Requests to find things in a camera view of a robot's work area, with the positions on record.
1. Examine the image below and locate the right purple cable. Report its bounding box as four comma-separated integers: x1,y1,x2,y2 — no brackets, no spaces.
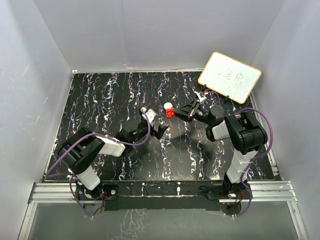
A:
204,91,274,217

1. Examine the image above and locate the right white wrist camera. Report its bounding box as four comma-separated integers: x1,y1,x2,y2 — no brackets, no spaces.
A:
196,92,207,105

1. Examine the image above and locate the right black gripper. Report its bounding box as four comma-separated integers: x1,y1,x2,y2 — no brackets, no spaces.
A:
172,98,213,126

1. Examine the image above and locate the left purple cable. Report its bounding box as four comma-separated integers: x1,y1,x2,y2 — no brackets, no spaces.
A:
44,112,152,218

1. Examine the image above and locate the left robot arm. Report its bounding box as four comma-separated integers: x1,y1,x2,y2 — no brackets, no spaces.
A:
62,116,168,200

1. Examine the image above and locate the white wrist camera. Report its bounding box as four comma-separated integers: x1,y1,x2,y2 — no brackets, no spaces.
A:
139,107,157,126
196,92,207,105

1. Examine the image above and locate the small whiteboard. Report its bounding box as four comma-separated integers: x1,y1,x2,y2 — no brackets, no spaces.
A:
198,51,262,104

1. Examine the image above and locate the white earbud charging case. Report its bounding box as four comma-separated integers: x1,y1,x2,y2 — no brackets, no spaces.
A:
163,102,173,110

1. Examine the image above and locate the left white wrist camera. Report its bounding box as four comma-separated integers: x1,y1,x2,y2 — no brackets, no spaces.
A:
139,107,157,126

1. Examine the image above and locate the purple cable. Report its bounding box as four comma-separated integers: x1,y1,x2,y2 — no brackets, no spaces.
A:
204,91,274,217
44,112,152,218

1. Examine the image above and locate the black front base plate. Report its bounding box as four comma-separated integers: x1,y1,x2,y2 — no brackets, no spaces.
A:
75,180,250,213

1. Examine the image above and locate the aluminium frame rail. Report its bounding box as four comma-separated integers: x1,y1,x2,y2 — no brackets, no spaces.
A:
18,180,308,240

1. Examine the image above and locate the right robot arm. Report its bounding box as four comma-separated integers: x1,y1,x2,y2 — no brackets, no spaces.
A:
165,99,268,199

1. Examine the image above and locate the red ball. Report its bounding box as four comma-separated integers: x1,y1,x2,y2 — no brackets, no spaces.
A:
165,107,175,119

